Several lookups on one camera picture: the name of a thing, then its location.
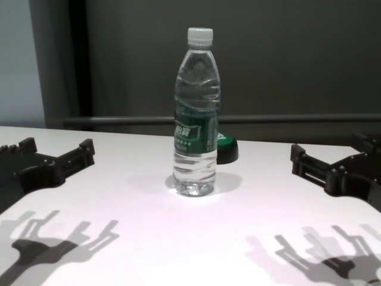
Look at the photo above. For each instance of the green push button black base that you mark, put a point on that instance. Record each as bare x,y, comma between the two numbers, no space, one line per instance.
227,149

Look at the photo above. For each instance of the grey horizontal rail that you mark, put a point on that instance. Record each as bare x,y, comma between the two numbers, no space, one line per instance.
297,119

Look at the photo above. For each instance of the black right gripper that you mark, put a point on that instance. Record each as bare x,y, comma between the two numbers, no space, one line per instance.
357,175

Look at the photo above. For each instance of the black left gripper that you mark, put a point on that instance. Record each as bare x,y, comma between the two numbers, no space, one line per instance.
18,172

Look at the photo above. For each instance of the clear water bottle green label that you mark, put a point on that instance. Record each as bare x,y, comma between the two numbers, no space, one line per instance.
196,140

